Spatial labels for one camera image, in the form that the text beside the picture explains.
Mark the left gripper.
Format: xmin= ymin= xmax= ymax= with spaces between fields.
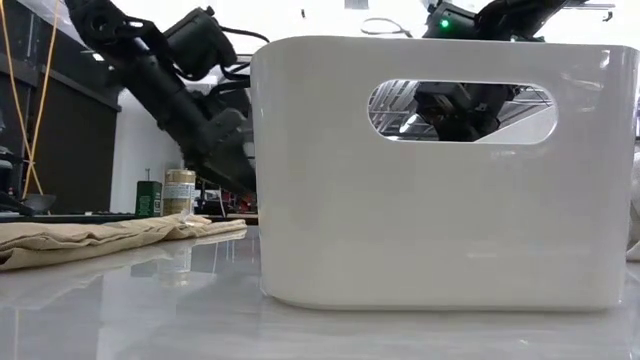
xmin=134 ymin=59 xmax=257 ymax=197

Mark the gold-lid furikake jar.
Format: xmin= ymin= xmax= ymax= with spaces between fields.
xmin=163 ymin=169 xmax=197 ymax=216

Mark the green spice tin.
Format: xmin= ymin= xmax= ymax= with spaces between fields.
xmin=135 ymin=179 xmax=164 ymax=219

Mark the white plastic bin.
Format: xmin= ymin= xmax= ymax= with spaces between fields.
xmin=249 ymin=34 xmax=640 ymax=312

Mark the red container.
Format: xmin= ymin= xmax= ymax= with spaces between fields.
xmin=227 ymin=192 xmax=256 ymax=214

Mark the black partition panel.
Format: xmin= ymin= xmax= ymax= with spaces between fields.
xmin=0 ymin=49 xmax=122 ymax=216

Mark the beige cloth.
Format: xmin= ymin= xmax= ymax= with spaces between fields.
xmin=0 ymin=212 xmax=249 ymax=274

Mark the dark equipment stand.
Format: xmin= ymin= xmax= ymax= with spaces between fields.
xmin=0 ymin=144 xmax=57 ymax=217

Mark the black camera cable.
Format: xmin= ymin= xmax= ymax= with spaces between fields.
xmin=360 ymin=17 xmax=414 ymax=39
xmin=218 ymin=24 xmax=271 ymax=84

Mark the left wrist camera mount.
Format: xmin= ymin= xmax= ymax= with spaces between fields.
xmin=163 ymin=5 xmax=240 ymax=82

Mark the yellow cord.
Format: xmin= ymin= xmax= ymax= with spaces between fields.
xmin=0 ymin=0 xmax=45 ymax=197
xmin=22 ymin=0 xmax=61 ymax=199

